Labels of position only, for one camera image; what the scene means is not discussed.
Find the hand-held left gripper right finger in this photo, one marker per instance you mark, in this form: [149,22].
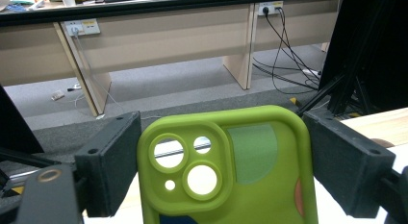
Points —
[346,163]

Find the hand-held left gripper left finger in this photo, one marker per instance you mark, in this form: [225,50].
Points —
[109,163]

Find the green clown phone case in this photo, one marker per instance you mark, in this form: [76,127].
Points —
[256,192]

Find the small white floor item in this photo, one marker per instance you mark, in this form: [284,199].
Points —
[57,95]

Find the white power strip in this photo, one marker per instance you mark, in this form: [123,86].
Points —
[311,71]

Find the black stand leg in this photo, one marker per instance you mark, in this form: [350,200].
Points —
[16,128]

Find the black curtain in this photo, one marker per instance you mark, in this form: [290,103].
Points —
[385,41]

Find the beige wooden office desk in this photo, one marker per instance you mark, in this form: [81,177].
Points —
[160,41]

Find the black metal stand frame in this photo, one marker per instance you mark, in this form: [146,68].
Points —
[344,86]

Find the white yellow-labelled wall socket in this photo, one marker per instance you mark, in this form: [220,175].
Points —
[86,27]

